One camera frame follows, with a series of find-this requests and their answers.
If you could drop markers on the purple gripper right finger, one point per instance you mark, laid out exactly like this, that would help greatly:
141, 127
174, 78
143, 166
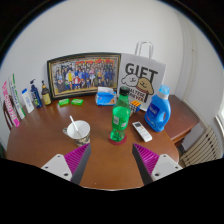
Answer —
152, 166

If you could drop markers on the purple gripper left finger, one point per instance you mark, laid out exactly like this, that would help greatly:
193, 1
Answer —
71, 166

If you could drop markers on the green plastic bottle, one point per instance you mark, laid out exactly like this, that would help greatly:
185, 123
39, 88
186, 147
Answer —
120, 115

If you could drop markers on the white remote control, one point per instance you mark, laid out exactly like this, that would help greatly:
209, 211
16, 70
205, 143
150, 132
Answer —
145, 135

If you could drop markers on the red round coaster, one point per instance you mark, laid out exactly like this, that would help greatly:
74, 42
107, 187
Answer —
117, 142

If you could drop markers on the white paper cup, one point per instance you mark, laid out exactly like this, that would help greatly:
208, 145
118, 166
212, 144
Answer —
84, 129

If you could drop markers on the white spoon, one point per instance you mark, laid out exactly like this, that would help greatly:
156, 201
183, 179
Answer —
75, 127

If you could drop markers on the blue detergent bottle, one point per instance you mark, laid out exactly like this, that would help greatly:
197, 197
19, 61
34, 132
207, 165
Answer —
159, 109

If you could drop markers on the white radiator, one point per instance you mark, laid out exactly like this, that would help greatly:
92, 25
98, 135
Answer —
204, 150

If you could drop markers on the rubik's cube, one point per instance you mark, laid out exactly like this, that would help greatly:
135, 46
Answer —
135, 106

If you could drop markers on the white lotion bottle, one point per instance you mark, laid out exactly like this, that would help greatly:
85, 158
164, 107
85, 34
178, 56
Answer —
27, 100

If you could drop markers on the dark brown glass bottle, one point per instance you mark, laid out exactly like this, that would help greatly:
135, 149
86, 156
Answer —
46, 95

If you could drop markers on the dark blue pump bottle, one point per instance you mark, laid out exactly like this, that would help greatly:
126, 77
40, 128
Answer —
35, 95

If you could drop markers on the pink white tall box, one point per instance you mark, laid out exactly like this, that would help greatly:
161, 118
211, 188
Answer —
9, 106

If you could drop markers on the blue tissue pack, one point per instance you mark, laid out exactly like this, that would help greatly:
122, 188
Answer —
105, 96

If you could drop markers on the brown wooden chair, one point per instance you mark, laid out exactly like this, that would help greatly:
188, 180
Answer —
6, 113

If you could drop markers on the framed group photo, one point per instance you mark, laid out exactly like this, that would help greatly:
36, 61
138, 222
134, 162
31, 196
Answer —
82, 74

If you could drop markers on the white gift paper bag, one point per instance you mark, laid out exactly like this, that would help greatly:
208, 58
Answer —
141, 74

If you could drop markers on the blue white tall box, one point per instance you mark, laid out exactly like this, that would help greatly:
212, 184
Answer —
15, 97

